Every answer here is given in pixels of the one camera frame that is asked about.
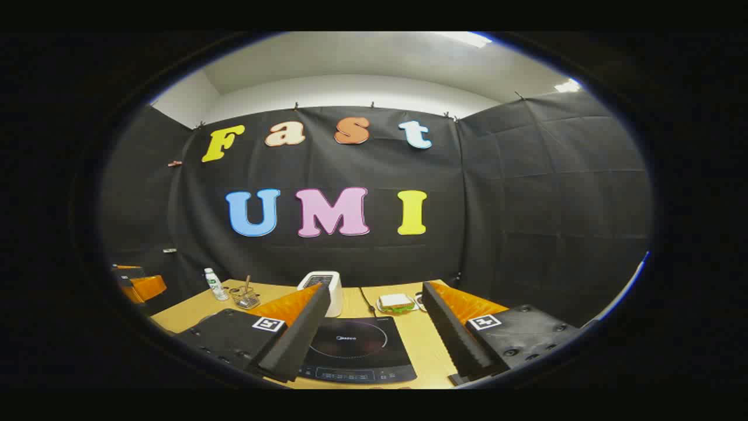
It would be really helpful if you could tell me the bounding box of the wire basket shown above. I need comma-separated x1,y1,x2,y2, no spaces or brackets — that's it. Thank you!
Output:
229,285,261,309

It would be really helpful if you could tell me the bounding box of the black induction cooktop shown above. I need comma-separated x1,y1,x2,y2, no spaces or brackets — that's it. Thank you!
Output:
298,316,417,385

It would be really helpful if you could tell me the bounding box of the white bottle with green label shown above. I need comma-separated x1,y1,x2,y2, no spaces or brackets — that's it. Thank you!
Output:
203,268,230,302

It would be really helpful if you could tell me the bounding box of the black power cable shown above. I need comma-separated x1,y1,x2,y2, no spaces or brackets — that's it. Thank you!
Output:
358,287,379,318

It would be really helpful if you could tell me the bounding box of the black backdrop cloth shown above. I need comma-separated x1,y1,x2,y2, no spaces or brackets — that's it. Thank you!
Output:
99,91,652,328

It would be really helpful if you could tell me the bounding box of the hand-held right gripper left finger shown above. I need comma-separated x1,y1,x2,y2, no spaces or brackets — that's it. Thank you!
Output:
174,284,332,384

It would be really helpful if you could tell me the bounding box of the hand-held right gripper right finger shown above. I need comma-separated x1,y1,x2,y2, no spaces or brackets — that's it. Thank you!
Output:
422,281,582,387

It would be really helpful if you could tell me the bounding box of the white toaster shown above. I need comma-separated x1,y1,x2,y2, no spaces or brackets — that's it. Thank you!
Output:
297,271,344,318

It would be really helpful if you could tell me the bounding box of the sandwich with lettuce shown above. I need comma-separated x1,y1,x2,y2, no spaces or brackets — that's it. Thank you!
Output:
379,294,415,313

